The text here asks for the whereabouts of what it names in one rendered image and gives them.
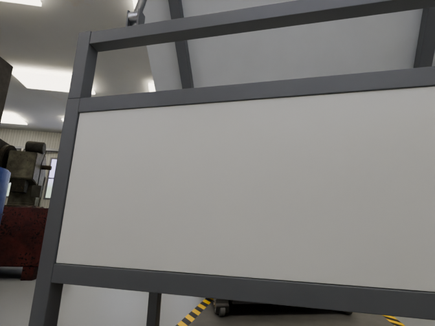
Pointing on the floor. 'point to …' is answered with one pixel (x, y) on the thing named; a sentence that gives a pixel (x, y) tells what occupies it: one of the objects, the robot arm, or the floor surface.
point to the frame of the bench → (47, 273)
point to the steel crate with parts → (22, 239)
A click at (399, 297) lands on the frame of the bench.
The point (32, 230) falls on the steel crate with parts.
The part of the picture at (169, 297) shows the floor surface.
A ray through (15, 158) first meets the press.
